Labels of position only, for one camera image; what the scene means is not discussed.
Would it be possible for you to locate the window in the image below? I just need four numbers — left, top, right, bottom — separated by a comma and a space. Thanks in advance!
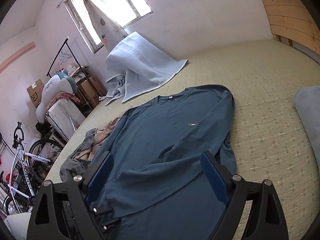
64, 0, 153, 54

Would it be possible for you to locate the wooden shelf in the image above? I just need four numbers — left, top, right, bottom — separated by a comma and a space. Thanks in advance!
69, 65, 89, 80

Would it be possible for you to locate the white zip storage case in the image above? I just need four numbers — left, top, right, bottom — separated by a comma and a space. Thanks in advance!
46, 99, 87, 143

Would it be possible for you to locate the pink cloth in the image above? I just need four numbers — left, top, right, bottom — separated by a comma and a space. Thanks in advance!
51, 92, 81, 103

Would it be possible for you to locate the wooden headboard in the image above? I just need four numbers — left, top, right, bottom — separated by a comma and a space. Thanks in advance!
261, 0, 320, 64

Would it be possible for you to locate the bunch of clothes hangers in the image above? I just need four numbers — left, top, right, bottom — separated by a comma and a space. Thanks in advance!
59, 50, 72, 64

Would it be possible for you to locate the printed curtain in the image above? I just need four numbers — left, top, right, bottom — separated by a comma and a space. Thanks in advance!
69, 0, 129, 47

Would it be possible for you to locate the black clothes rack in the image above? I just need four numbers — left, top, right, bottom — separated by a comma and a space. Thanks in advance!
46, 37, 92, 110

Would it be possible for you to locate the flat cardboard box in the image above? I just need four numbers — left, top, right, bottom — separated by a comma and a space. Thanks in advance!
27, 79, 45, 108

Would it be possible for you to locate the grey shirt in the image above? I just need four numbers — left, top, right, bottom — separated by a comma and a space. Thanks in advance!
59, 129, 100, 183

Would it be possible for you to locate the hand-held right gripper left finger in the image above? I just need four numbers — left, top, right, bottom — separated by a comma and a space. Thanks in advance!
26, 151, 114, 240

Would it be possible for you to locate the teal long-sleeve shirt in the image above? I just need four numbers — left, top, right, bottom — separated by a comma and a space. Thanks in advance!
91, 84, 237, 240

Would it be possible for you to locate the beige shirt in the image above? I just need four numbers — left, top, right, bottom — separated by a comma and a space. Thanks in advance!
75, 119, 123, 160

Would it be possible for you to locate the brown cardboard box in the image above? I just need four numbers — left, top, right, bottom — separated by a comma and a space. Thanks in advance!
76, 75, 107, 109

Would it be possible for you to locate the white bicycle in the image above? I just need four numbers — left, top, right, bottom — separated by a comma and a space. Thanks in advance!
0, 121, 65, 215

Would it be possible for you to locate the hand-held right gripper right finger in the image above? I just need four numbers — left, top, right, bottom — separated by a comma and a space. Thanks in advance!
200, 151, 289, 240

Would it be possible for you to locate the light blue pillow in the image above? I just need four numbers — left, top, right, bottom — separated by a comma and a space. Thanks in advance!
292, 86, 320, 160

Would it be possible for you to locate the white and teal plush toy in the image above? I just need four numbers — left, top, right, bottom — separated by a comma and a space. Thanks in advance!
35, 70, 78, 124

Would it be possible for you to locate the light blue blanket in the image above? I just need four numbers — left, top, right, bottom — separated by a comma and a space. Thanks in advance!
105, 31, 189, 106

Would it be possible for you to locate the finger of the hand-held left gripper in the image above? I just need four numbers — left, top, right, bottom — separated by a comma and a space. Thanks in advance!
90, 203, 123, 232

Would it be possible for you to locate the white box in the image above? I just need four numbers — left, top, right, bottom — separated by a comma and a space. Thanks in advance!
4, 212, 34, 240

